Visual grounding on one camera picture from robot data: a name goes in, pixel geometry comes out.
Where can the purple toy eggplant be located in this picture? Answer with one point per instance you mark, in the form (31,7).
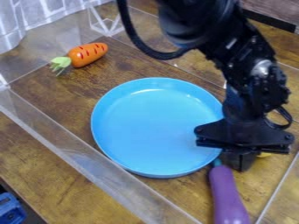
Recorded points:
(229,208)

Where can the orange toy carrot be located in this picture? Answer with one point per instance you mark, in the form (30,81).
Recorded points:
(80,56)

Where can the clear acrylic enclosure wall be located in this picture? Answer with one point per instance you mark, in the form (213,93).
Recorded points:
(50,160)

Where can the blue round tray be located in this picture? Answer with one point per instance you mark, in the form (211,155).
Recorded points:
(143,122)

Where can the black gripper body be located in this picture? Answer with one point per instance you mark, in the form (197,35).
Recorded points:
(242,132)

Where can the white checkered curtain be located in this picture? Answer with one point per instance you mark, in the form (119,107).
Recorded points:
(22,15)

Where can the blue plastic box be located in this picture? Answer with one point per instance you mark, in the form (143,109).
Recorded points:
(12,213)

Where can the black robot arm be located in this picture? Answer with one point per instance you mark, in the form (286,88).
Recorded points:
(213,26)

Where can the yellow toy lemon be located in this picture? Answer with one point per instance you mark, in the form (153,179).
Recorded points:
(265,155)

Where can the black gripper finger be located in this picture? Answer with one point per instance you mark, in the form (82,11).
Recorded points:
(249,158)
(231,159)

